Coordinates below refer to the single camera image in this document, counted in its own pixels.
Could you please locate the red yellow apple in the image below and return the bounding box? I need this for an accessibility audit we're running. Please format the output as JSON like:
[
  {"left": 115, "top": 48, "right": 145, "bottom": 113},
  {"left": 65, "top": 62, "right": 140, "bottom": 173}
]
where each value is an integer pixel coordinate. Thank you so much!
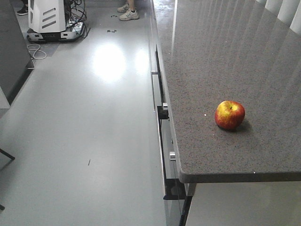
[{"left": 214, "top": 100, "right": 245, "bottom": 130}]

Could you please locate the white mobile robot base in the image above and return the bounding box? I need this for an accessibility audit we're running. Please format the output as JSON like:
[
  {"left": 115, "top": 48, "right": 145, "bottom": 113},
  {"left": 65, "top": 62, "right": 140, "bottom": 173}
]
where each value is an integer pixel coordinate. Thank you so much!
[{"left": 27, "top": 0, "right": 88, "bottom": 43}]

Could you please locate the grey speckled kitchen counter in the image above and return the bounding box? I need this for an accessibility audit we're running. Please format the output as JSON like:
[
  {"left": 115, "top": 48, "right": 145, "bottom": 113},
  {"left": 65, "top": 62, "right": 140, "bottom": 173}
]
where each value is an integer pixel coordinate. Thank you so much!
[{"left": 150, "top": 0, "right": 301, "bottom": 226}]

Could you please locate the beige left sneaker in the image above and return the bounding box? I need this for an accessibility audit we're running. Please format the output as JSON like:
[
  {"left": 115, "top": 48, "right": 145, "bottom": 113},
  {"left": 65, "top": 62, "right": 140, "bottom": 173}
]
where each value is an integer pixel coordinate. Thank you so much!
[{"left": 119, "top": 9, "right": 140, "bottom": 21}]

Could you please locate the beige sneaker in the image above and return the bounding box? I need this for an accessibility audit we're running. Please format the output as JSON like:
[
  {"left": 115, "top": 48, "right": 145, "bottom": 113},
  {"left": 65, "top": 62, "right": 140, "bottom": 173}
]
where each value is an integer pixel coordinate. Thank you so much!
[
  {"left": 119, "top": 9, "right": 140, "bottom": 21},
  {"left": 117, "top": 3, "right": 129, "bottom": 13}
]

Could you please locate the beige right sneaker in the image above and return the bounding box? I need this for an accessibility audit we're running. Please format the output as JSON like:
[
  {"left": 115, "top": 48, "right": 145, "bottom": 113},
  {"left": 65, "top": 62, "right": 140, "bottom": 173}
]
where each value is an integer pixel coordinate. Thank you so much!
[{"left": 117, "top": 3, "right": 129, "bottom": 13}]

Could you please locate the black sneaker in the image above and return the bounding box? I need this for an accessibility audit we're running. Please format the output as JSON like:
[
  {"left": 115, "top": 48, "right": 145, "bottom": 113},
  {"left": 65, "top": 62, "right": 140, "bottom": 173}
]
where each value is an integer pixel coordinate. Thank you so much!
[{"left": 17, "top": 5, "right": 28, "bottom": 16}]

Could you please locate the white coiled floor cable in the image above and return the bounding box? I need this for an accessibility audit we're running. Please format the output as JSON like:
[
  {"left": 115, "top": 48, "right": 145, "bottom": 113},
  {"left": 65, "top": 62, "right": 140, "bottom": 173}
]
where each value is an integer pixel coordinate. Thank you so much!
[{"left": 27, "top": 43, "right": 47, "bottom": 60}]

